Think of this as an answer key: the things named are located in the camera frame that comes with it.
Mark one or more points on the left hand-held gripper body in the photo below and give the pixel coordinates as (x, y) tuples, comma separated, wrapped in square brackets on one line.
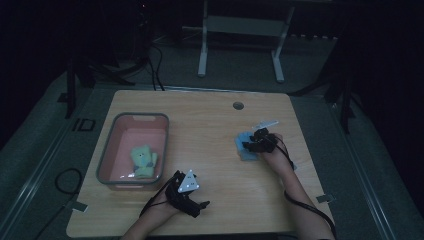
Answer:
[(186, 186)]

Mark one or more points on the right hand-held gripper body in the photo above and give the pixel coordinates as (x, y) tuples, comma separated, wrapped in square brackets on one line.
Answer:
[(265, 140)]

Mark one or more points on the plain blue glove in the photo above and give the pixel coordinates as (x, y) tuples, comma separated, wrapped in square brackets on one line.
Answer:
[(245, 155)]

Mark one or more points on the plain green glove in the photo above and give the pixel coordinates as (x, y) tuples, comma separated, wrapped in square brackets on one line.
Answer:
[(150, 168)]

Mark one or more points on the pink basin with grey rim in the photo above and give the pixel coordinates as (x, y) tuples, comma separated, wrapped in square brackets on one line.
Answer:
[(133, 140)]

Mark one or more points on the person's right hand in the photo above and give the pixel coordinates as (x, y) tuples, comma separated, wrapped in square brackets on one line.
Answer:
[(281, 155)]

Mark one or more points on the person's left hand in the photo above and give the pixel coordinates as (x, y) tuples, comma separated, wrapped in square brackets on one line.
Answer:
[(165, 206)]

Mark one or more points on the grey tape piece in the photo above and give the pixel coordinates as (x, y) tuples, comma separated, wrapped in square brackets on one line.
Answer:
[(79, 207), (325, 198)]

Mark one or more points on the black tripod stand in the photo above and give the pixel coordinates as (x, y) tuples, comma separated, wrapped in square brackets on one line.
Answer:
[(83, 76), (340, 90)]

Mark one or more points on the white metal stand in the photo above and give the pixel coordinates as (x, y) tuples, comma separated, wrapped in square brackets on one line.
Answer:
[(245, 26)]

